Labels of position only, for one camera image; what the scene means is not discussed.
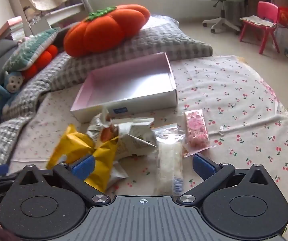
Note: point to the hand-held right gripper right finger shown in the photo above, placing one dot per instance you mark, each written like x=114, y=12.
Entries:
x=204, y=167

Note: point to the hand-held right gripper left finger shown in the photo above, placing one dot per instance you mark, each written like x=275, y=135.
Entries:
x=83, y=167

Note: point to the yellow snack packet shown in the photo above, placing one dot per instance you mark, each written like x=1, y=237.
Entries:
x=73, y=140

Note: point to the clear rice cracker packet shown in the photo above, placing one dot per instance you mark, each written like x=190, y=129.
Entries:
x=169, y=155

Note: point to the pink snack packet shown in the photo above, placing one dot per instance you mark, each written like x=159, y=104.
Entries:
x=196, y=128

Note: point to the white paper snack packet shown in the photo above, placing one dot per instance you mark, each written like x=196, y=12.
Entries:
x=136, y=135

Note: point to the white cardboard box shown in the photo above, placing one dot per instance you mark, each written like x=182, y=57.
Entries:
x=123, y=85

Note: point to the cherry print bed sheet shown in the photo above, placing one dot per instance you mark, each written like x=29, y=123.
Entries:
x=234, y=110

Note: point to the grey checked blanket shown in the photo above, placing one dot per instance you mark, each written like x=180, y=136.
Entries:
x=23, y=98

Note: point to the blue monkey plush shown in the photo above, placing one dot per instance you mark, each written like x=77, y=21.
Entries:
x=11, y=85

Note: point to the small orange pumpkin plush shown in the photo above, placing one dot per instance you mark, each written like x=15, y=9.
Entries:
x=45, y=57

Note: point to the teal patterned pillow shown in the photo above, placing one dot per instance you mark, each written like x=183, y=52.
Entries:
x=28, y=50

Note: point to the grey checked pillow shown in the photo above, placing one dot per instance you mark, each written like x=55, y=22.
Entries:
x=164, y=42

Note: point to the small pink plush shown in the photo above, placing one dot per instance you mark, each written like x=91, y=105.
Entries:
x=25, y=39

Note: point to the orange pumpkin pillow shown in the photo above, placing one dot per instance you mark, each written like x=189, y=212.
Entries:
x=103, y=30

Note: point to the stack of books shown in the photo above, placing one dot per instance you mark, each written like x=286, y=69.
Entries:
x=8, y=25

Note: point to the printed cloth chair pad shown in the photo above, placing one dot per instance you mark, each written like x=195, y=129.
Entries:
x=256, y=20

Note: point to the white shelf unit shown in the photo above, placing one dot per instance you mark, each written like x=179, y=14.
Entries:
x=58, y=10

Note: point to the pink plastic chair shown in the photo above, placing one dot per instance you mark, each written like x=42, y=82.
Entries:
x=266, y=11

